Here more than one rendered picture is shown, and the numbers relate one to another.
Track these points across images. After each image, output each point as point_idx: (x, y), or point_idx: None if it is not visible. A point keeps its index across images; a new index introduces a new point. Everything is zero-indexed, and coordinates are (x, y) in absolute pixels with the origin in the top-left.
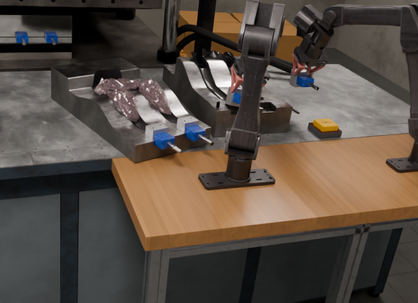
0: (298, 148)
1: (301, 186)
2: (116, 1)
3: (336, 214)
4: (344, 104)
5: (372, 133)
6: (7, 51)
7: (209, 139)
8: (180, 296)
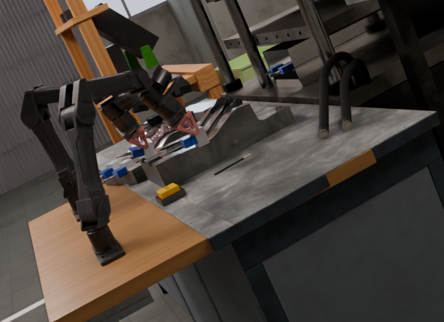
0: (137, 205)
1: (73, 229)
2: (301, 32)
3: (35, 251)
4: (258, 175)
5: (178, 212)
6: (276, 80)
7: (145, 180)
8: (207, 317)
